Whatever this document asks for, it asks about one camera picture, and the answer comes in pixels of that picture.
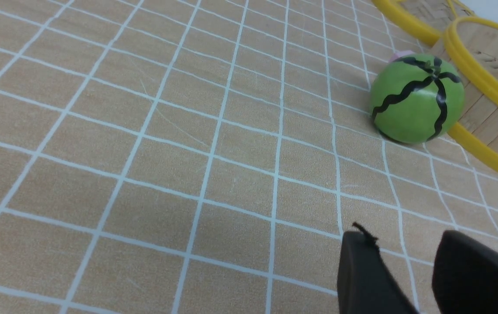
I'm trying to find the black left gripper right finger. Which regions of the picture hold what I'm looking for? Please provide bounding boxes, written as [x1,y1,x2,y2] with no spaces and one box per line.
[432,230,498,314]

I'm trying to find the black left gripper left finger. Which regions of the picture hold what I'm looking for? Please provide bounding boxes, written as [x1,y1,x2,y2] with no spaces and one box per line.
[337,222,418,314]

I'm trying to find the bamboo steamer tray yellow rim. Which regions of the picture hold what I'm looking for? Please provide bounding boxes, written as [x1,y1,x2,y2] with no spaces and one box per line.
[432,16,498,173]

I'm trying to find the bamboo steamer lid yellow rim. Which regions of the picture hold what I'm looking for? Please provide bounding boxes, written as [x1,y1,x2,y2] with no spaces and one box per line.
[372,0,475,47]

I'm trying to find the green toy watermelon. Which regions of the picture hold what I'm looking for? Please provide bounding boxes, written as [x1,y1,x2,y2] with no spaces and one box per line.
[369,53,466,145]

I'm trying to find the pink purple foam cube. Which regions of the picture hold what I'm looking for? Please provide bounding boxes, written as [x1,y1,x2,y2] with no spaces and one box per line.
[389,50,415,62]

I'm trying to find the checkered orange tablecloth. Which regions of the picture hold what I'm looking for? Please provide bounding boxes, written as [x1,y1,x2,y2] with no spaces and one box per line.
[0,0,498,314]

